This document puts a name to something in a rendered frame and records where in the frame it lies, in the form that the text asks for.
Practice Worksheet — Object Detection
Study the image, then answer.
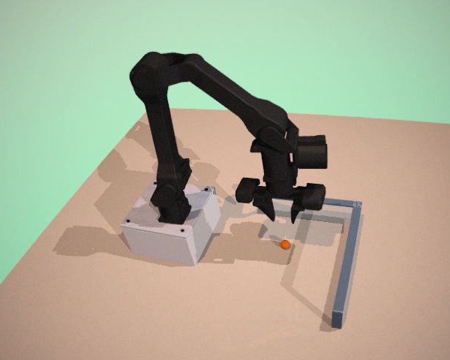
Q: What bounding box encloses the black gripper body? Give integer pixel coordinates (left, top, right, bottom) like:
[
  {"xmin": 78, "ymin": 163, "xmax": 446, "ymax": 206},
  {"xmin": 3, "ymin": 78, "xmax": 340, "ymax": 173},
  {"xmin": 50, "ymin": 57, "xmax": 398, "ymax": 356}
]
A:
[{"xmin": 235, "ymin": 163, "xmax": 326, "ymax": 211}]

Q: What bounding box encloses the clear l-shaped low wall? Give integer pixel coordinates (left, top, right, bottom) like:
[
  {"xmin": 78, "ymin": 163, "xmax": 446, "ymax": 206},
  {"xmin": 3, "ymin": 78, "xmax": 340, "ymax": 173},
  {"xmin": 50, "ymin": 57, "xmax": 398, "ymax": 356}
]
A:
[
  {"xmin": 272, "ymin": 199, "xmax": 362, "ymax": 322},
  {"xmin": 323, "ymin": 198, "xmax": 362, "ymax": 329}
]

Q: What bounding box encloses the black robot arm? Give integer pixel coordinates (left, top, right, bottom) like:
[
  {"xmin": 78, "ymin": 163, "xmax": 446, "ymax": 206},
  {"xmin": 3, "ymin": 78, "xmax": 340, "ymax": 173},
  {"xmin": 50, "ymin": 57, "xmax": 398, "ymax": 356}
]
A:
[{"xmin": 129, "ymin": 52, "xmax": 328, "ymax": 225}]

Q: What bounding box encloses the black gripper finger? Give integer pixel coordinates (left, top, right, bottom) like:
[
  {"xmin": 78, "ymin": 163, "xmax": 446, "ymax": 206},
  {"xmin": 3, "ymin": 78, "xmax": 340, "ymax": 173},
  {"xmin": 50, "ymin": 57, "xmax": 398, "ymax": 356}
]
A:
[
  {"xmin": 253, "ymin": 197, "xmax": 275, "ymax": 222},
  {"xmin": 290, "ymin": 201, "xmax": 305, "ymax": 224}
]

